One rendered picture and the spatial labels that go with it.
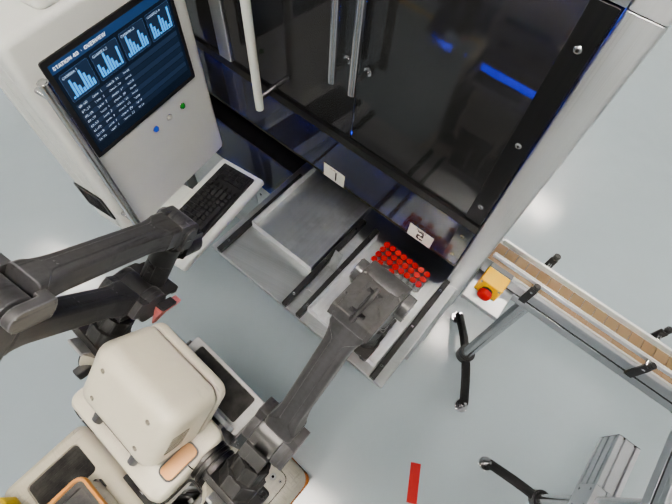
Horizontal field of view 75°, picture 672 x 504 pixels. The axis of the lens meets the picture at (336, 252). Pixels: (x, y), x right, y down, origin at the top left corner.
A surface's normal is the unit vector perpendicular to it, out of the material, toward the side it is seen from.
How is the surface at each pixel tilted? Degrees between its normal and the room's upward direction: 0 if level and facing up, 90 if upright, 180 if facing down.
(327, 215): 0
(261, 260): 0
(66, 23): 90
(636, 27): 90
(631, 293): 0
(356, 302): 12
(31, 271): 41
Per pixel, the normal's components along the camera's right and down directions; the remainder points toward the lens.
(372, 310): 0.21, -0.56
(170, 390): 0.48, -0.78
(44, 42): 0.85, 0.49
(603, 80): -0.64, 0.66
